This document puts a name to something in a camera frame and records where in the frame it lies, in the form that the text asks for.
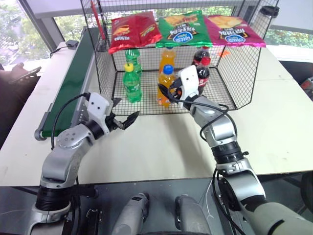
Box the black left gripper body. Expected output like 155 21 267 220
105 107 124 132

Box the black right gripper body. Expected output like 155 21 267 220
169 82 183 99

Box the green conveyor belt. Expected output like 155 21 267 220
34 25 98 141

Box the orange soda bottle blue cap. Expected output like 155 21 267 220
156 65 177 108

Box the green soda bottle yellow cap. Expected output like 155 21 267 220
122 63 143 103

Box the cola bottle red cap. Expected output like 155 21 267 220
192 46 211 67
195 56 211 96

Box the green chip bag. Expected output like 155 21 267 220
156 10 213 49

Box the red chip bag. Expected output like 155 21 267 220
108 11 163 54

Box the magenta chip bag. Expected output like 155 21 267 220
203 14 267 48

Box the grey rounded robot leg housing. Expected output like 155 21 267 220
114 192 151 235
175 194 212 235

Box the black smartphone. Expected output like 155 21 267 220
8 66 42 85

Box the black box under table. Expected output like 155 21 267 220
85 208 104 235

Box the red and black device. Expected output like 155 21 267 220
300 75 313 101

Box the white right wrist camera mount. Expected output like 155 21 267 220
176 65 200 109

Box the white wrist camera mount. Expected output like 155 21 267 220
87 92 113 135
176 65 200 109

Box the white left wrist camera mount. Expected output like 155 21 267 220
87 92 113 135

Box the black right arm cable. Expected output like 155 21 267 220
172 95 242 235

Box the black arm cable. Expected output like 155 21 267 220
172 95 242 235
50 92 91 150

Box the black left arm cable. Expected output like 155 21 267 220
50 92 91 150

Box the black wire mesh rack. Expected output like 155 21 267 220
80 0 281 116

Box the black adapter cable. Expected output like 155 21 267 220
50 45 68 59

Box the thin white cable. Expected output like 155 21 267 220
197 183 214 219

